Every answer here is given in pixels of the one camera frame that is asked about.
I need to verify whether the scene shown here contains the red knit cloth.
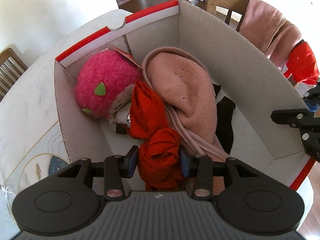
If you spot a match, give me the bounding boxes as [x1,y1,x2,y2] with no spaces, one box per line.
[127,80,183,191]

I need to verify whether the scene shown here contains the dark brown furry scarf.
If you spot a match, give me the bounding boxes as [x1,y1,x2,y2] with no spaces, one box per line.
[215,96,236,154]

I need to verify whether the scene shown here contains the red white cardboard box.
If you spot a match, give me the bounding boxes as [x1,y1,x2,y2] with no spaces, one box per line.
[54,1,315,190]

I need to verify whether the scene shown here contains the pink fuzzy strawberry plush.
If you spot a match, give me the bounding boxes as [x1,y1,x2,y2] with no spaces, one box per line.
[75,49,141,122]

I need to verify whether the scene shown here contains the pink fleece hat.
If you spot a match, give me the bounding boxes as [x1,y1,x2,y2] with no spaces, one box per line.
[142,47,228,162]

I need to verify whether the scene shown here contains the blue gold-speckled placemat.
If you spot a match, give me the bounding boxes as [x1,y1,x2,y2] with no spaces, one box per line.
[48,155,69,176]

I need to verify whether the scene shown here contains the red hang tag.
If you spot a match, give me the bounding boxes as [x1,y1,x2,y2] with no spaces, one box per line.
[111,45,143,69]

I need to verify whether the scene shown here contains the near wooden chair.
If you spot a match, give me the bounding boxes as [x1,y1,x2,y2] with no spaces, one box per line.
[205,0,249,32]

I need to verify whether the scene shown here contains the wooden chair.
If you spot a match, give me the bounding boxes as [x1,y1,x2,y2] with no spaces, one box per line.
[205,0,249,32]
[0,48,28,100]

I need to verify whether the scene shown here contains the far wooden chair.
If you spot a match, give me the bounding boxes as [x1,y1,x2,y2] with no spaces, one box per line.
[0,48,28,100]

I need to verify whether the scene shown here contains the white usb cable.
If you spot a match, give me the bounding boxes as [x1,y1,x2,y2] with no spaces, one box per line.
[0,183,17,218]

